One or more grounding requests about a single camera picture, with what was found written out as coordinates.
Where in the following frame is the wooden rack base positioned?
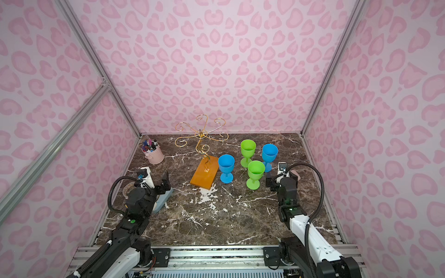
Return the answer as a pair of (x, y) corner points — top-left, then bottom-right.
(191, 156), (219, 190)

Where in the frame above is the clear tape roll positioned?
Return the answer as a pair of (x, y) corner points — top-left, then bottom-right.
(122, 182), (136, 199)

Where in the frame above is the blue wine glass front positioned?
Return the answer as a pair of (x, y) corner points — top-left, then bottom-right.
(218, 154), (235, 184)

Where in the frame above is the blue wine glass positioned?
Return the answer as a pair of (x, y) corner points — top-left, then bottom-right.
(261, 144), (279, 173)
(218, 154), (235, 184)

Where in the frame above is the green wine glass back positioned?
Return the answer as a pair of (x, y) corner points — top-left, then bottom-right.
(246, 161), (265, 190)

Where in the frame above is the pink metal pen bucket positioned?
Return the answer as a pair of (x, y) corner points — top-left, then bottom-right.
(141, 139), (164, 165)

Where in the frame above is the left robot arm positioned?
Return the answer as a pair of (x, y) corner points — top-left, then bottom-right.
(69, 169), (172, 278)

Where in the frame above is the pink case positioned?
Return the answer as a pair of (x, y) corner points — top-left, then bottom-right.
(289, 169), (301, 181)

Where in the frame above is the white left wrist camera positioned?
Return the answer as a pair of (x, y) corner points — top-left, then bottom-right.
(137, 167), (155, 189)

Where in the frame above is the green wine glass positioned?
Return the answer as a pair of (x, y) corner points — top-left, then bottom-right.
(241, 139), (256, 168)
(246, 161), (265, 190)

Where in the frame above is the blue wine glass back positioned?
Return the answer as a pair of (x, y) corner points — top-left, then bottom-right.
(261, 144), (279, 173)

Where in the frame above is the blue white stapler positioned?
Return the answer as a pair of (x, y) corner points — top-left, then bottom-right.
(153, 188), (174, 214)

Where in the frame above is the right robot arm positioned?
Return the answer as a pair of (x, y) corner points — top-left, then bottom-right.
(263, 162), (362, 278)

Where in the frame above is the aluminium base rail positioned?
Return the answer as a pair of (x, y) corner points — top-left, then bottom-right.
(64, 244), (369, 278)

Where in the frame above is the gold wire glass rack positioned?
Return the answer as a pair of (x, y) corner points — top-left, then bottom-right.
(175, 114), (229, 173)

